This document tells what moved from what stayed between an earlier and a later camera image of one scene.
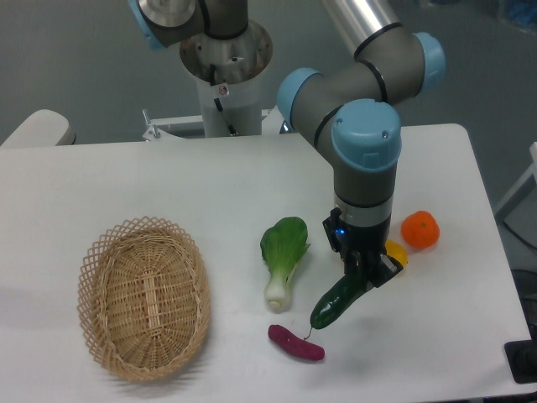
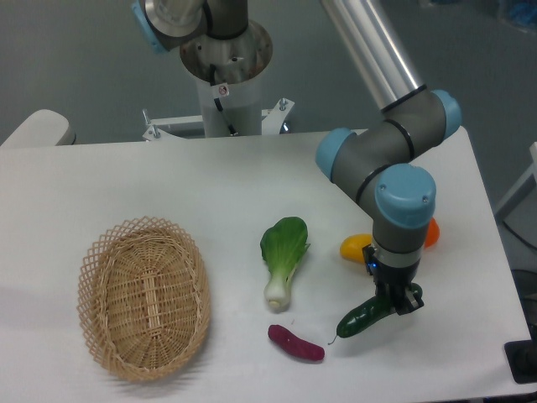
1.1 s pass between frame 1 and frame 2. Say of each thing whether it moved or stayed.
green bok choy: stayed
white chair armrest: stayed
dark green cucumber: moved
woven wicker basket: stayed
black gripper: moved
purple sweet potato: stayed
